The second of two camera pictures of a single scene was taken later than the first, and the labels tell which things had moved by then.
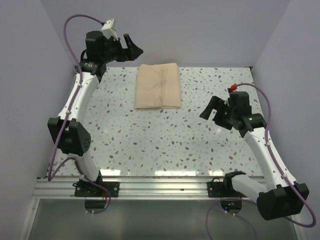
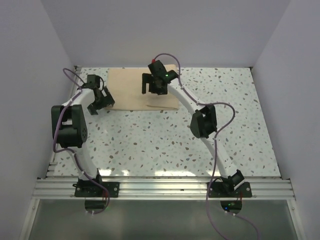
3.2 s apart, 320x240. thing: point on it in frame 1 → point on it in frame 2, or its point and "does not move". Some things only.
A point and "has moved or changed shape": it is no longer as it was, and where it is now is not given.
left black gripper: [134, 51] → [107, 100]
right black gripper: [218, 104] → [147, 78]
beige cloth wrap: [157, 86] has moved or changed shape
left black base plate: [85, 189] does not move
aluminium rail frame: [130, 188] does not move
